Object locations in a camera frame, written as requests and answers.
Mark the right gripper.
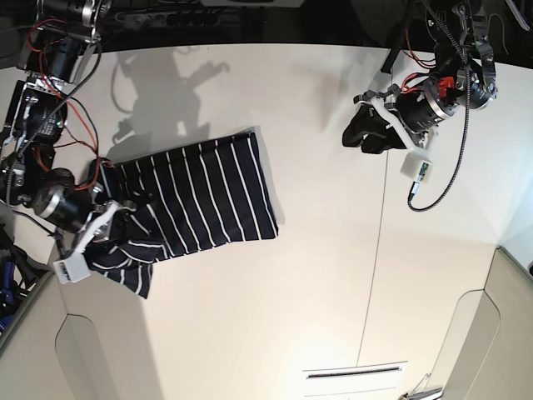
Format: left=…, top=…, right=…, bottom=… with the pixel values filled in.
left=72, top=183, right=146, bottom=253

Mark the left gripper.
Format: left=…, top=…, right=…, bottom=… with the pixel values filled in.
left=341, top=82, right=440, bottom=154

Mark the navy white striped T-shirt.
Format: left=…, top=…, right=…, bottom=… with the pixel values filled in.
left=84, top=129, right=278, bottom=298

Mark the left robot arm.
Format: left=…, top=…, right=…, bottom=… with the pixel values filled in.
left=341, top=1, right=497, bottom=154

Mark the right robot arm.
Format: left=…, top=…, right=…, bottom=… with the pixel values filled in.
left=1, top=1, right=115, bottom=245

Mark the grey bin with blue items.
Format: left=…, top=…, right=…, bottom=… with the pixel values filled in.
left=1, top=222, right=48, bottom=333

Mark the beige right side panel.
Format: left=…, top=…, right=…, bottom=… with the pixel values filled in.
left=426, top=247, right=532, bottom=399

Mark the metal clip at edge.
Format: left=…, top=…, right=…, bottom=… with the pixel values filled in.
left=398, top=372, right=444, bottom=400

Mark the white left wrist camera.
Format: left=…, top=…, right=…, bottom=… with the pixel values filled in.
left=401, top=152, right=433, bottom=183

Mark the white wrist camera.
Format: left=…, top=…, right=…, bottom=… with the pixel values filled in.
left=401, top=152, right=433, bottom=183
left=52, top=252, right=91, bottom=284

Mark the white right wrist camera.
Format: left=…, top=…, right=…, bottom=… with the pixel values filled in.
left=52, top=252, right=91, bottom=284

